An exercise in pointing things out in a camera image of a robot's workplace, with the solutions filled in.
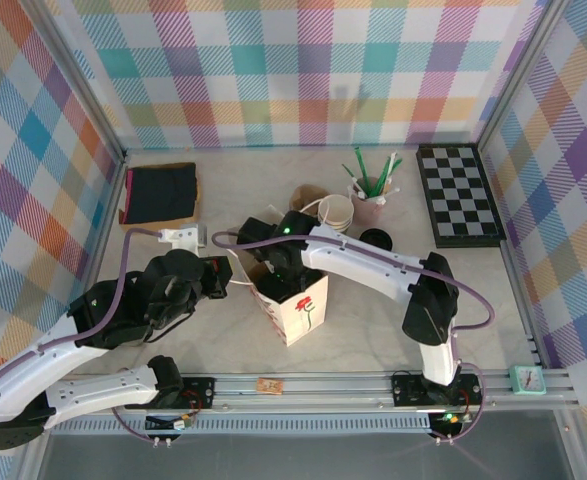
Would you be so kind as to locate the green drinking straw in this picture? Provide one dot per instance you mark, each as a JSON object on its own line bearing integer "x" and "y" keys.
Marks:
{"x": 382, "y": 175}
{"x": 362, "y": 170}

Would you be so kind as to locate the pink straw holder cup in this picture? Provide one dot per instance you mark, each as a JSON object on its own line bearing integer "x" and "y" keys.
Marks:
{"x": 368, "y": 212}

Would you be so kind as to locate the white flower print paper bag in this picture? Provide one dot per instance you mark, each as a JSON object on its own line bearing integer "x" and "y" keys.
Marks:
{"x": 298, "y": 320}

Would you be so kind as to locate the stack of green paper cups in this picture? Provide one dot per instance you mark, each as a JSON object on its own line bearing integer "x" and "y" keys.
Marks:
{"x": 338, "y": 210}

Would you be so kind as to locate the mint green small clock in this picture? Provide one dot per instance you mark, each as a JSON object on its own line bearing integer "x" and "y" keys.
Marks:
{"x": 527, "y": 380}

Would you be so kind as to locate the small black connector board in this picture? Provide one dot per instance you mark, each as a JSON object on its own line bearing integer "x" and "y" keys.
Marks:
{"x": 165, "y": 424}
{"x": 450, "y": 417}

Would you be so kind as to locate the pink paper napkin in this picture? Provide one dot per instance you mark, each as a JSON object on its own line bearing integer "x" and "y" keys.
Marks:
{"x": 128, "y": 190}

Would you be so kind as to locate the black paper napkin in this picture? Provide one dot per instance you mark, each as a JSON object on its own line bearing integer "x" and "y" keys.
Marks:
{"x": 163, "y": 195}

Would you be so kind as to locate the aluminium frame post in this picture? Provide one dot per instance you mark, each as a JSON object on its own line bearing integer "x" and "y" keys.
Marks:
{"x": 80, "y": 80}
{"x": 523, "y": 70}

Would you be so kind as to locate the wide aluminium mounting rail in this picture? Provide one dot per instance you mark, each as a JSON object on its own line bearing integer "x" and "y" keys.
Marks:
{"x": 323, "y": 395}

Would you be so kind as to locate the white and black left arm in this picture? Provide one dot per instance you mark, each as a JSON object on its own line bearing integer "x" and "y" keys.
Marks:
{"x": 33, "y": 365}

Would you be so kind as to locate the white wrapped straw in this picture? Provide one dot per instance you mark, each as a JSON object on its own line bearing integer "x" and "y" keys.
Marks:
{"x": 388, "y": 196}
{"x": 357, "y": 191}

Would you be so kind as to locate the pale green wrapped straw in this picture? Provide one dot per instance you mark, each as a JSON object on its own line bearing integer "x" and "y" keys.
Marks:
{"x": 394, "y": 167}

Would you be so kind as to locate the stack of black cup lids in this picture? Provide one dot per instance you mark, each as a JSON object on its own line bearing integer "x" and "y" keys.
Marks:
{"x": 375, "y": 237}

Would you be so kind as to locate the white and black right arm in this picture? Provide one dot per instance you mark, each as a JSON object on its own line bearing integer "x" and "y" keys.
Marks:
{"x": 363, "y": 260}

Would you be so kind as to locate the short dark green straw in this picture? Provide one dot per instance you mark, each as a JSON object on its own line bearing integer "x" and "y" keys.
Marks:
{"x": 350, "y": 175}

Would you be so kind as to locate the black and grey chessboard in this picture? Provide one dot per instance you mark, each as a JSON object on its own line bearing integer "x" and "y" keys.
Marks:
{"x": 460, "y": 200}

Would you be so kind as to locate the stack of cardboard cup carriers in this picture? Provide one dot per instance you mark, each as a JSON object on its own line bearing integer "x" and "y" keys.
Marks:
{"x": 305, "y": 195}

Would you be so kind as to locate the small orange paper label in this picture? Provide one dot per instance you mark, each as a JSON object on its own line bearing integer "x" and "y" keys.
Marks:
{"x": 269, "y": 386}

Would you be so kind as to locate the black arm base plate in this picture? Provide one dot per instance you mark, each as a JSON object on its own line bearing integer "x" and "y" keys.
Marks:
{"x": 200, "y": 392}
{"x": 405, "y": 390}

